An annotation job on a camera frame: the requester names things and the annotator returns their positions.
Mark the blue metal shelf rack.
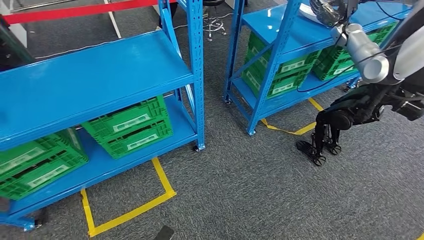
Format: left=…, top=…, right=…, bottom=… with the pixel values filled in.
left=223, top=0, right=413, bottom=137
left=0, top=0, right=206, bottom=233

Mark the white plastic part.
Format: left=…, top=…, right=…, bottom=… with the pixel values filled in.
left=297, top=3, right=322, bottom=25

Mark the yellow floor tape line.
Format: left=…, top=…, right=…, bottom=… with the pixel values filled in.
left=260, top=97, right=325, bottom=136

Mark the black chair with chrome base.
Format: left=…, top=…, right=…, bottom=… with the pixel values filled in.
left=202, top=0, right=228, bottom=43

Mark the white desk panel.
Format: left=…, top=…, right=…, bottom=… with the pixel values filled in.
left=103, top=0, right=122, bottom=39

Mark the black and silver humanoid robot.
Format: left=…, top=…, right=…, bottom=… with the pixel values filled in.
left=295, top=0, right=424, bottom=167

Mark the red barrier belt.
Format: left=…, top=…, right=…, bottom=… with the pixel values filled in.
left=2, top=0, right=178, bottom=26

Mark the black robot tether cable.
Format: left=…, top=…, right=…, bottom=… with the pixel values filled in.
left=296, top=44, right=403, bottom=94

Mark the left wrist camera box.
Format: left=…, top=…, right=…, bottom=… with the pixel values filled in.
left=153, top=225, right=175, bottom=240

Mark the white floor cable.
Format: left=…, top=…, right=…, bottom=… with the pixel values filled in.
left=34, top=13, right=234, bottom=61

